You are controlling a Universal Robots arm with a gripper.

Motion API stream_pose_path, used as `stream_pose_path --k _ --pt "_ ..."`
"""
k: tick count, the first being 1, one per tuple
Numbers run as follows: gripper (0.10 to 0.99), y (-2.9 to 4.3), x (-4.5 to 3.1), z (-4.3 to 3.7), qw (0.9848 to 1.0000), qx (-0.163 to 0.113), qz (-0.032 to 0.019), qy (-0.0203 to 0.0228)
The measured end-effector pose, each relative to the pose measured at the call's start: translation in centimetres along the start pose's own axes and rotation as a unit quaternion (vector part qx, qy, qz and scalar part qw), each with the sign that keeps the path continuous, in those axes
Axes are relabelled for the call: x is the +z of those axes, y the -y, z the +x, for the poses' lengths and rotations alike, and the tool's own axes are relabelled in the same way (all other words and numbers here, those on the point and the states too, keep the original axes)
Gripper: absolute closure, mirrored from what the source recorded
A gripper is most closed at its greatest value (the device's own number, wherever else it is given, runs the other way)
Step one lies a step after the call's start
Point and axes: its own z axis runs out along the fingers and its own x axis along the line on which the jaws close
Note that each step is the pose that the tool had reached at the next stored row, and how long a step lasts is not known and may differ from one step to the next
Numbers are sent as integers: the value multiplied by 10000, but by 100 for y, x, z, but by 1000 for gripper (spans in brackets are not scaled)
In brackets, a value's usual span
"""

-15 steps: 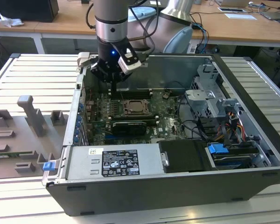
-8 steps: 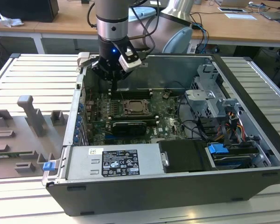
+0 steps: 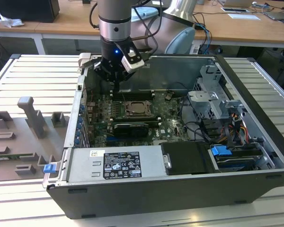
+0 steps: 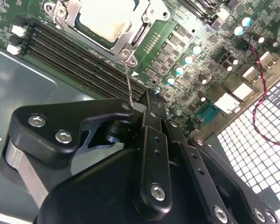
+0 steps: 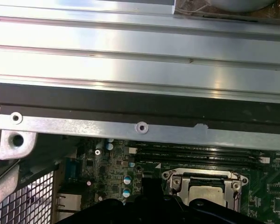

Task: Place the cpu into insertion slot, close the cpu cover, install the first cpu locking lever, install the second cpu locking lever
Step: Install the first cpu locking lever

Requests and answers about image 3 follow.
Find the small white box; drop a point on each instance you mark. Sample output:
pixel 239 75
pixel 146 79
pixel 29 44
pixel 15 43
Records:
pixel 195 50

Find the black RAM slot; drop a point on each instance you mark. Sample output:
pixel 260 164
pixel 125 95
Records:
pixel 137 92
pixel 137 96
pixel 135 116
pixel 135 119

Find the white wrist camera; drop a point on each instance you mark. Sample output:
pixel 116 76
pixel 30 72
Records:
pixel 132 62

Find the grey laptop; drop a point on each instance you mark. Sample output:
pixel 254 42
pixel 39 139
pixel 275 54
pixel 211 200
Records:
pixel 277 15

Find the metal rear port block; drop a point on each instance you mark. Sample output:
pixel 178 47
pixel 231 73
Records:
pixel 91 105

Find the green RAM stick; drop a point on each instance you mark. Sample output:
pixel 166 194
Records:
pixel 11 156

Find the blue plastic latch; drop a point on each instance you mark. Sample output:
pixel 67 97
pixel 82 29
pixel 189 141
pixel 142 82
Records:
pixel 49 169

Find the crumpled white paper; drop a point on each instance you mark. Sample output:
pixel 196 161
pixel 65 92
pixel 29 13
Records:
pixel 10 21

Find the white paper sheet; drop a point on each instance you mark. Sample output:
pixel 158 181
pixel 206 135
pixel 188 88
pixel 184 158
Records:
pixel 243 16

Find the green motherboard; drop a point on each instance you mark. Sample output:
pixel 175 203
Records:
pixel 170 127

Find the grey plastic case latch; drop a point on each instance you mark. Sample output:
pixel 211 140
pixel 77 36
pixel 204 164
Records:
pixel 84 60

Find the black open PC case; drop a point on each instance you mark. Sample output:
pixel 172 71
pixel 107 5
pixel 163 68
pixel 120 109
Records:
pixel 156 198

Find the hard disk in blue carrier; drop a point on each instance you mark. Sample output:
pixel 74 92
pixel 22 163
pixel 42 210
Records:
pixel 220 151

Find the silver power supply unit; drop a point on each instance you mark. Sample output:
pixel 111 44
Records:
pixel 85 165

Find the blue expansion slot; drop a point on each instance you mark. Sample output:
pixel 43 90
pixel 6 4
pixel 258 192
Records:
pixel 113 138

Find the wooden desk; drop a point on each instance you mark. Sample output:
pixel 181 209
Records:
pixel 68 26

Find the black box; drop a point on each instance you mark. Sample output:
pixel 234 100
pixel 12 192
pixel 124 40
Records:
pixel 26 10

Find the grey metal disk bay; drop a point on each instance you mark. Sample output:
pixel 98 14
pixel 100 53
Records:
pixel 208 106

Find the black graphics card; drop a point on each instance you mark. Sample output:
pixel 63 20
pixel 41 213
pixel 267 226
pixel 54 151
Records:
pixel 132 131

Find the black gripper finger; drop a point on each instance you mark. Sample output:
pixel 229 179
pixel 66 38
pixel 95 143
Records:
pixel 127 75
pixel 100 68

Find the grey parts rack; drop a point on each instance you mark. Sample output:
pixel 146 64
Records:
pixel 49 139

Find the beige cardboard box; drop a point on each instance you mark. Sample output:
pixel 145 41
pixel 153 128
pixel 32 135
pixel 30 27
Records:
pixel 236 2

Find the black plastic shroud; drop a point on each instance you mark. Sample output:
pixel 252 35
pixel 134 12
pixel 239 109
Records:
pixel 187 156

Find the CPU socket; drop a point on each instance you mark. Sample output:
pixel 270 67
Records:
pixel 142 116

